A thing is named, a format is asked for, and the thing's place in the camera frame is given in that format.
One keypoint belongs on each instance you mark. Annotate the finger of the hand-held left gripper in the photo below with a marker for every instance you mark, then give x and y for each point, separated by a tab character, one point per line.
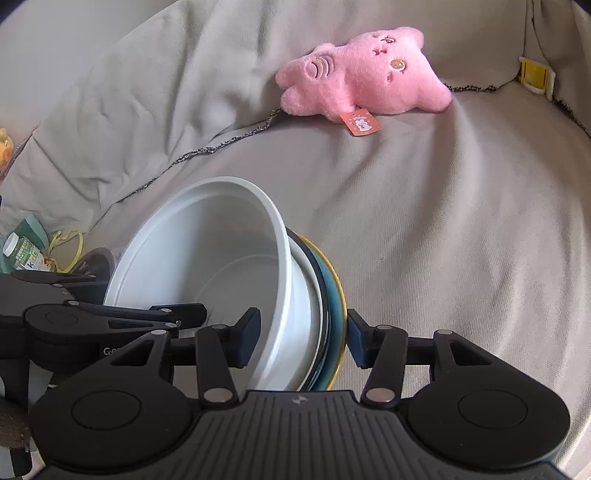
55	279
184	314

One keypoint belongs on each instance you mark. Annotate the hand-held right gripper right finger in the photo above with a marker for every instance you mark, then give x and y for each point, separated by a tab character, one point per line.
358	337

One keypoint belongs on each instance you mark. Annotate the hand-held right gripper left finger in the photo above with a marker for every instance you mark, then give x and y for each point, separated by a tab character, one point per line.
247	339

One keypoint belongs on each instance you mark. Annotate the white bowl with yellow rim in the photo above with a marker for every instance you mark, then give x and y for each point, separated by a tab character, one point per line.
344	304

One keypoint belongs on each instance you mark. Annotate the blue bowl with white inside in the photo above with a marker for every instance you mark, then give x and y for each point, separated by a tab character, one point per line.
318	314

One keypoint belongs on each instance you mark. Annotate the white plastic bowl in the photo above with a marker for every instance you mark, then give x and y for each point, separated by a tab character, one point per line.
194	240

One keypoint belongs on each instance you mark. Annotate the yellow-green ribbon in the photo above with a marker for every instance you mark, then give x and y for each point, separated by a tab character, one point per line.
69	244

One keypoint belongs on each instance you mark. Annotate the supplement bottle with white cap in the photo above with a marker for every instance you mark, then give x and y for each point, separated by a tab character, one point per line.
23	256

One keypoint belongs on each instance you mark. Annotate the green towel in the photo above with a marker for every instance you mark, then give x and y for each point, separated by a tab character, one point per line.
32	228

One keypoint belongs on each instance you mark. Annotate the pink plush toy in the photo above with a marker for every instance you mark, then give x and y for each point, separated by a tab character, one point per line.
360	78

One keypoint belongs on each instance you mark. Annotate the yellow plastic buckle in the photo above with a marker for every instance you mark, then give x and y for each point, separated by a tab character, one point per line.
535	76

